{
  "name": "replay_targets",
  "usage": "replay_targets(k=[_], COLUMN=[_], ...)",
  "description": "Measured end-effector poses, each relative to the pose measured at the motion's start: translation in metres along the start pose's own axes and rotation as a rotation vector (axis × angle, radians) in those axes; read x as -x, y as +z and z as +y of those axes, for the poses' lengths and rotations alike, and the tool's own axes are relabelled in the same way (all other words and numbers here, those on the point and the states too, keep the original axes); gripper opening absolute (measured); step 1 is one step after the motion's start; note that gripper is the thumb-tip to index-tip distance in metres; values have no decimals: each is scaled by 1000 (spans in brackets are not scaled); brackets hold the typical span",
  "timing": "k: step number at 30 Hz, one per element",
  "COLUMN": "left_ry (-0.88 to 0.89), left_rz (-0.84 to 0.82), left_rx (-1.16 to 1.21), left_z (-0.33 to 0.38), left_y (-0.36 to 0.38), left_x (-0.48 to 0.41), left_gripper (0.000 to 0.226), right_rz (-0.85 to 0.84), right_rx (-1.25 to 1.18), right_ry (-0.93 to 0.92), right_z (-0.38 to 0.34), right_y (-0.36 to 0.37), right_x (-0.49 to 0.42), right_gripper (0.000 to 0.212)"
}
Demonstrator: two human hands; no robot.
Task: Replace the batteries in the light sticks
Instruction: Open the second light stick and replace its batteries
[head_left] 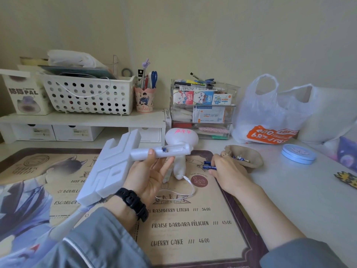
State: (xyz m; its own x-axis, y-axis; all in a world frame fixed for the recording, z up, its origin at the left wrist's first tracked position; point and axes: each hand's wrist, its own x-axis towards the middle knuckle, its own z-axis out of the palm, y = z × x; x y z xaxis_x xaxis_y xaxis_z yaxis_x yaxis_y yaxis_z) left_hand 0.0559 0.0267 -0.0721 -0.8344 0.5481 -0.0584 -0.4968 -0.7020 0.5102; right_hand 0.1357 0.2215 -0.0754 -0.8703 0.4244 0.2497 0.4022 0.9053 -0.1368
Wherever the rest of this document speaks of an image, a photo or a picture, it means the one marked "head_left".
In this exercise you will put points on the beige fabric pouch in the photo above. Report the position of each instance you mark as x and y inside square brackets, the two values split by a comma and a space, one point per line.
[252, 159]

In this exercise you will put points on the black wristwatch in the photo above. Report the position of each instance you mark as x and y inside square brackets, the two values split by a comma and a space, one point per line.
[132, 200]

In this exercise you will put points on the purple topped pen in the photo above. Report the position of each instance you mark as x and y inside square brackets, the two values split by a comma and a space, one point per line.
[145, 69]

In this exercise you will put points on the white round-head light stick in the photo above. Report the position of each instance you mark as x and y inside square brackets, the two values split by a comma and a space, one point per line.
[180, 136]

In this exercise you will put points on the grey tape roll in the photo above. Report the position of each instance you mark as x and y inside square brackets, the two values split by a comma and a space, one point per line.
[127, 72]

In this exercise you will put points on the person's left hand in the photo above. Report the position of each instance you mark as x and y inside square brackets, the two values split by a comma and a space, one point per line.
[145, 181]

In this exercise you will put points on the light blue round tin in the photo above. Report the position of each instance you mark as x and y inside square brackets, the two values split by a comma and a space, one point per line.
[298, 154]

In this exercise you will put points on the white blue medicine box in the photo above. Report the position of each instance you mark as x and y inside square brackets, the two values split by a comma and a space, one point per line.
[209, 114]

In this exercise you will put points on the blue cartoon medicine box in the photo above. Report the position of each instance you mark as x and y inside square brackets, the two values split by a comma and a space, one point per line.
[203, 98]

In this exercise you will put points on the pink printed pen cup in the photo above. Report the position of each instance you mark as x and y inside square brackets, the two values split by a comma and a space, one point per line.
[144, 101]

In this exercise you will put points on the white cat print box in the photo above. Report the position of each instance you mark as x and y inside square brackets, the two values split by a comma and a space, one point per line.
[25, 94]

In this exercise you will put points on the white labelled drawer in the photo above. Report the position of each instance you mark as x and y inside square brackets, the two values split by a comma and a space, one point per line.
[78, 133]
[33, 132]

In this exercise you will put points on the printed menu desk mat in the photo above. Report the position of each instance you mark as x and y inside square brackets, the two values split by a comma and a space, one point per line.
[184, 228]

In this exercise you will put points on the person's right thumb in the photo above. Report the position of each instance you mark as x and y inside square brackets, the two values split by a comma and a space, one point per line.
[214, 173]

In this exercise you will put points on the white angular light stick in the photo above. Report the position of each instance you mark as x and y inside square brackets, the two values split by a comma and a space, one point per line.
[111, 164]

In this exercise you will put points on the clear stacked drawer organizer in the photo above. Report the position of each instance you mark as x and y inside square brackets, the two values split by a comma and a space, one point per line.
[203, 128]

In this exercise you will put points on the small white plain drawer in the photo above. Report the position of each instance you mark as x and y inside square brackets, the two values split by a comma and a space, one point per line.
[149, 135]

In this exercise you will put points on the crumpled white plastic bag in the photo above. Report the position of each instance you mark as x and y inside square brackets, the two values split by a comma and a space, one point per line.
[72, 59]

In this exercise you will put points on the purple printed pouch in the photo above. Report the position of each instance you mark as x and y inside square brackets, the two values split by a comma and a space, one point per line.
[348, 153]

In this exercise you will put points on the narrow white carton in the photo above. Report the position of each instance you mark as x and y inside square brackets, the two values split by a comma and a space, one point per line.
[167, 119]

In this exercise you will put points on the dark teal folder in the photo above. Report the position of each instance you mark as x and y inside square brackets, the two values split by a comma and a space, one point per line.
[83, 71]

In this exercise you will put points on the pink cartoon medicine box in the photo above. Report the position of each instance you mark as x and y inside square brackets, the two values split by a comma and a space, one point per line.
[182, 97]

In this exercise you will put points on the white orange small box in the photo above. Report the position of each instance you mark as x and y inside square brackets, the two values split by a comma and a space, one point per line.
[222, 99]

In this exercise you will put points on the person's left thumb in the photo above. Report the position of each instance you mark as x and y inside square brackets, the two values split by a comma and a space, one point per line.
[151, 156]

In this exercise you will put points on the person's right forearm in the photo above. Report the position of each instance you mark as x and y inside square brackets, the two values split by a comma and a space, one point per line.
[273, 223]

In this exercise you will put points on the person's right hand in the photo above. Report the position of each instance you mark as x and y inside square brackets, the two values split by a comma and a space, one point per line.
[233, 175]

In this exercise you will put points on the blue battery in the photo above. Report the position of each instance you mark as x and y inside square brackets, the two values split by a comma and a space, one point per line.
[209, 165]

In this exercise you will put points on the white desk shelf riser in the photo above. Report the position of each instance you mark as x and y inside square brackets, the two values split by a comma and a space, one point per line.
[83, 119]

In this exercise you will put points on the bunch of pens and markers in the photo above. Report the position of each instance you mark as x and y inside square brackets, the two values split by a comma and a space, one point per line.
[195, 82]

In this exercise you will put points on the yellow black sticker badge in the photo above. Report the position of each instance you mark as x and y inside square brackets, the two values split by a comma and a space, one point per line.
[347, 179]

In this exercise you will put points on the person's left forearm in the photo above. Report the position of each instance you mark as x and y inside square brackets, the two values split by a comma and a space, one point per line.
[100, 237]

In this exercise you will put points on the white perforated plastic basket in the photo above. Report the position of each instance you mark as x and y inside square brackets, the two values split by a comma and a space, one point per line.
[89, 94]

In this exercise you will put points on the white plastic bag orange print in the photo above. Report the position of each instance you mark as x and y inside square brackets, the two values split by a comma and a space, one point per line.
[265, 114]

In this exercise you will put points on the clear plastic ruler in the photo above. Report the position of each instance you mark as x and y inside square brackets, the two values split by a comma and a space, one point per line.
[115, 65]

